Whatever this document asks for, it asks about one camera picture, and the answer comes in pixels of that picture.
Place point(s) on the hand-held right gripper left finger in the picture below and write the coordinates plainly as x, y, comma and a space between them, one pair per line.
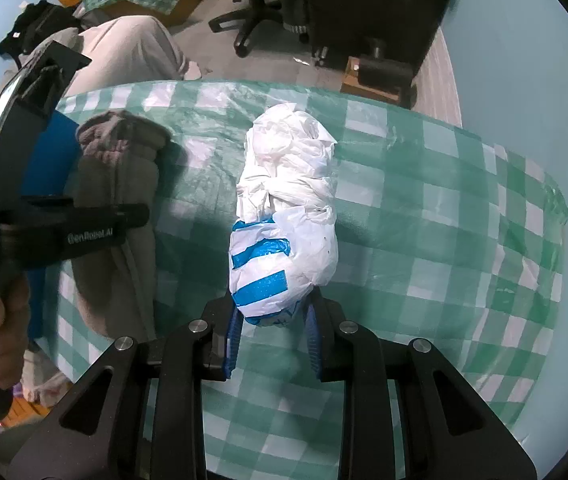
234, 340

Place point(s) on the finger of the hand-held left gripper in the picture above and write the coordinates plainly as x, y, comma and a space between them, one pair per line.
88, 230

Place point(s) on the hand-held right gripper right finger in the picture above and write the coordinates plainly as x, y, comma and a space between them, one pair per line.
312, 340

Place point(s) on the blue cardboard box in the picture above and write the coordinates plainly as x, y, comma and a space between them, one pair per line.
53, 160

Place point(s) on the grey-brown towel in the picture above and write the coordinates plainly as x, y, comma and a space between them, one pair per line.
118, 170

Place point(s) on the white and blue plastic bag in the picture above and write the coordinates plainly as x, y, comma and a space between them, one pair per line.
289, 185

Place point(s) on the black bag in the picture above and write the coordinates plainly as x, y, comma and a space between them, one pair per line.
43, 20

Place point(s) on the pale cloth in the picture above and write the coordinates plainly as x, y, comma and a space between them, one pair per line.
43, 377

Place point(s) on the green checkered tablecloth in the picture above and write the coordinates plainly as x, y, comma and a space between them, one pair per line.
414, 210

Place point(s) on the bed with beige sheet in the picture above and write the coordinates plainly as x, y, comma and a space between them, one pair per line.
123, 45

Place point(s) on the large brown cardboard box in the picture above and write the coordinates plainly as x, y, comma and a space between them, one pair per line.
186, 2

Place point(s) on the small brown cardboard box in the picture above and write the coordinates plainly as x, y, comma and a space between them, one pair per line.
350, 77

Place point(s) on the black device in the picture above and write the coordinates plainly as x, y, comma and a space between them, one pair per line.
389, 77

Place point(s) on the black office chair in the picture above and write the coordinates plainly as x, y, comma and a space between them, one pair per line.
254, 10

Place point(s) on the black cabinet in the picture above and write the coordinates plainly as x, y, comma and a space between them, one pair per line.
379, 0

